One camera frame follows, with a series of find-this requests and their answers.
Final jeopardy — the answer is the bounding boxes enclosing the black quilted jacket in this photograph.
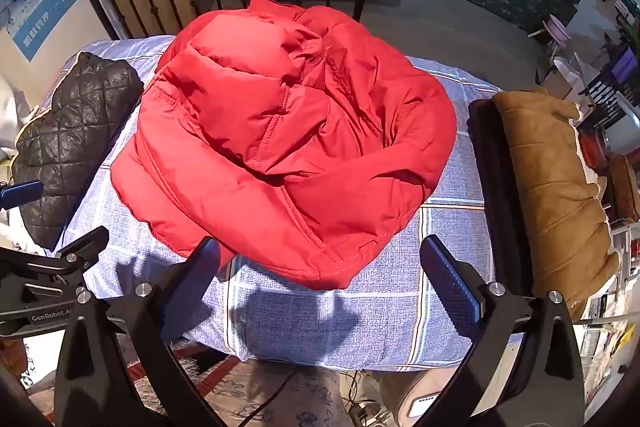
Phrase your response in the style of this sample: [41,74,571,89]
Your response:
[11,52,145,252]

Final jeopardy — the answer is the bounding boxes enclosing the brown suede jacket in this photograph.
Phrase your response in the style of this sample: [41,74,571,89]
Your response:
[492,88,621,308]

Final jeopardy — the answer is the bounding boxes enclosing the white bed sheet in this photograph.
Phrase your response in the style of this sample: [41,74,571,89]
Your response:
[37,34,506,370]

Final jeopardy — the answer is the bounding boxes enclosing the red puffer jacket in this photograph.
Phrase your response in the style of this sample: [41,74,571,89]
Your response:
[110,0,457,292]

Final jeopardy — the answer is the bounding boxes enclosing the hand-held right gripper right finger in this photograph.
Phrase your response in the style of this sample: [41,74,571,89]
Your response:
[420,234,586,427]

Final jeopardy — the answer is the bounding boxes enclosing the floral rug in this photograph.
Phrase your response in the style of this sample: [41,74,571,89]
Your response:
[135,352,361,427]

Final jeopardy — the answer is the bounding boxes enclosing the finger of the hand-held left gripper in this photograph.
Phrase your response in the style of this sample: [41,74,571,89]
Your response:
[0,180,45,210]
[0,226,111,282]

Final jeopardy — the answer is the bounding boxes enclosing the blue and white wall poster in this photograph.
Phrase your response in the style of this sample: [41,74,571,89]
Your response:
[0,0,101,64]

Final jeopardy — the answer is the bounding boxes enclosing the pink stool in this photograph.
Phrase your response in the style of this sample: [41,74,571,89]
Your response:
[542,14,572,48]

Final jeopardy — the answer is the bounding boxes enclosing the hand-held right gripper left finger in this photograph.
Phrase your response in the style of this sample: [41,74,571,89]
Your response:
[54,236,226,427]

